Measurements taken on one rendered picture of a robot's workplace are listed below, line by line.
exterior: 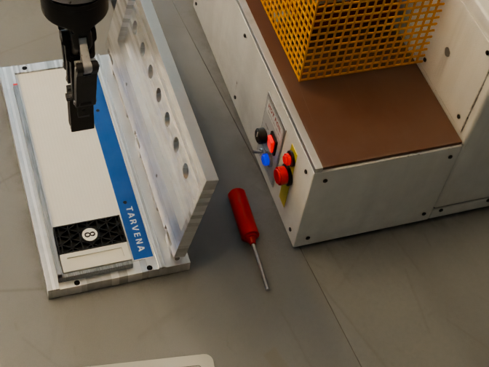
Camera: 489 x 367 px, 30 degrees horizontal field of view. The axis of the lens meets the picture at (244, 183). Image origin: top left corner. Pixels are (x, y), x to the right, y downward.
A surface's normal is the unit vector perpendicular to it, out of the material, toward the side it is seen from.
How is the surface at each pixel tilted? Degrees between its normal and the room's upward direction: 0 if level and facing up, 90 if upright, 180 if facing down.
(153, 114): 79
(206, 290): 0
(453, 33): 90
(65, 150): 0
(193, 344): 0
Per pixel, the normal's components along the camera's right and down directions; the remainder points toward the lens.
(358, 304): 0.11, -0.61
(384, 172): 0.31, 0.77
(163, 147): -0.90, 0.05
